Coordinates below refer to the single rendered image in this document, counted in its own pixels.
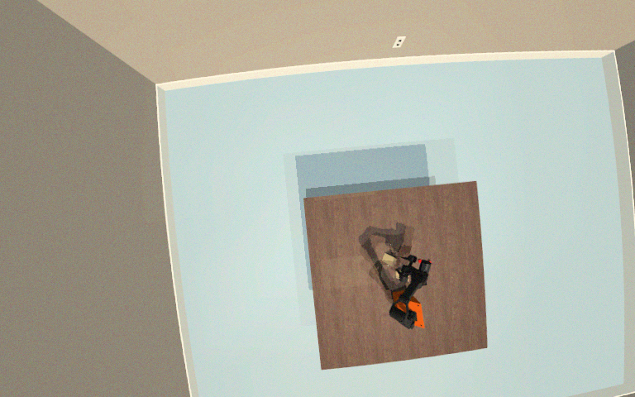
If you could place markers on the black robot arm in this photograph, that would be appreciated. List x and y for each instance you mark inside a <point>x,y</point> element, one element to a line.
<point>418,279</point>

